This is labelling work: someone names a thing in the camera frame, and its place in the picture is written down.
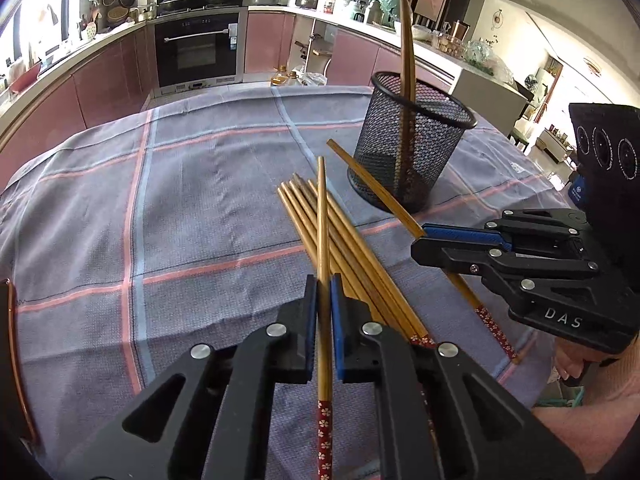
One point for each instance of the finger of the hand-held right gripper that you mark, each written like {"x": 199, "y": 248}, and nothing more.
{"x": 460, "y": 234}
{"x": 450, "y": 257}

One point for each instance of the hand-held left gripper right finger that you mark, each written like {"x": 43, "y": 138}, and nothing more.
{"x": 337, "y": 335}

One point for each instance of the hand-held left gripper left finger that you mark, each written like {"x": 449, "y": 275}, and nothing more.
{"x": 311, "y": 330}

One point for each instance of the bunch of wooden chopsticks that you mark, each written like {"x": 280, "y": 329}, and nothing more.
{"x": 350, "y": 255}

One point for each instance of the black mesh utensil holder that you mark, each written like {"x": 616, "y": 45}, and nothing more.
{"x": 425, "y": 160}

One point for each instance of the wooden chopstick with floral end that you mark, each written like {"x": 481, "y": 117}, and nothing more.
{"x": 406, "y": 60}
{"x": 410, "y": 75}
{"x": 324, "y": 240}
{"x": 370, "y": 181}

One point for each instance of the person's right forearm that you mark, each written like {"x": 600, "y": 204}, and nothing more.
{"x": 600, "y": 420}

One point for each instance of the person's right hand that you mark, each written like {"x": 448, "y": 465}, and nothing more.
{"x": 575, "y": 365}

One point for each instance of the white side cabinet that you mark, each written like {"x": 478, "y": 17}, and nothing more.
{"x": 492, "y": 100}

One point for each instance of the grey checked tablecloth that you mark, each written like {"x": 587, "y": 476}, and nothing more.
{"x": 175, "y": 220}

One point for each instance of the glass jars on counter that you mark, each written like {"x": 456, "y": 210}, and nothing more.
{"x": 450, "y": 42}

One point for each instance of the bottles on floor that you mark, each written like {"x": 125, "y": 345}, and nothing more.
{"x": 295, "y": 77}

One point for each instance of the teal plastic bag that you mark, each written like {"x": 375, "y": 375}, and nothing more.
{"x": 385, "y": 5}

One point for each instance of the black built-in oven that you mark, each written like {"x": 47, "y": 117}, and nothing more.
{"x": 197, "y": 47}

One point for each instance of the pink kitchen cabinets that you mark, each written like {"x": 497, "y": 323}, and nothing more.
{"x": 105, "y": 85}

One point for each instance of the red bowl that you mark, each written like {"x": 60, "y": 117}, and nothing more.
{"x": 25, "y": 77}

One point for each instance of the kitchen window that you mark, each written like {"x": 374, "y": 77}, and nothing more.
{"x": 45, "y": 5}

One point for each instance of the dark chair with copper frame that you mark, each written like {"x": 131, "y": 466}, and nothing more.
{"x": 15, "y": 360}

